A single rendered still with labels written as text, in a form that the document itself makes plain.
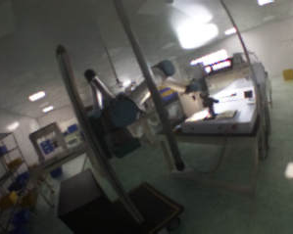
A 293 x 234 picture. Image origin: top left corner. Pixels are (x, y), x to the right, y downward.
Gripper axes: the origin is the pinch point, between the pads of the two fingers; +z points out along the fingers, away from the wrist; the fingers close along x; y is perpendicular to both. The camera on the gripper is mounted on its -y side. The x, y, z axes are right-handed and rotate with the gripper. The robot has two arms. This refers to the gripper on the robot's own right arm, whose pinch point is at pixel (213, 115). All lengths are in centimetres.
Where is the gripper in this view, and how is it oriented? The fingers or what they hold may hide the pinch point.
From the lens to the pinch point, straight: 133.1
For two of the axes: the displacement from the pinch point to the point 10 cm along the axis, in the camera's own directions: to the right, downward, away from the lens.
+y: -5.7, 0.7, 8.2
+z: 3.6, 9.2, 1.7
